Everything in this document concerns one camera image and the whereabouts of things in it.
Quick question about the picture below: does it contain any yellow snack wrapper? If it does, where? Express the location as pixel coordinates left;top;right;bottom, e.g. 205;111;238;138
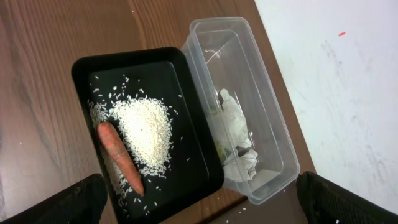
208;107;231;163

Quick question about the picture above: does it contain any black waste tray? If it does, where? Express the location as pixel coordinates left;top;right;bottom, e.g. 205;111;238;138
72;47;224;223

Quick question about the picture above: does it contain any white rice pile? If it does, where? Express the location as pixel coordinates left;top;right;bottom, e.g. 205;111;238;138
86;74;184;215

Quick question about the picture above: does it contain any white tissue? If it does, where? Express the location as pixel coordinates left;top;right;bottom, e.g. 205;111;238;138
223;149;258;182
220;88;252;148

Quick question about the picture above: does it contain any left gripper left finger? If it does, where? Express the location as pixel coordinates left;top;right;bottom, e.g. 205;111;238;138
3;174;108;224

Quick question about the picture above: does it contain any orange carrot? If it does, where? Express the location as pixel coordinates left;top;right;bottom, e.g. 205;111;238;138
96;122;144;196

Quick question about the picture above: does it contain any clear plastic bin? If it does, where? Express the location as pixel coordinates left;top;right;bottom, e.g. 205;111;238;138
182;17;300;205

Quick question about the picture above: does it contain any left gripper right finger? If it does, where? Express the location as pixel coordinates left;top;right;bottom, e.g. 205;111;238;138
296;171;397;224

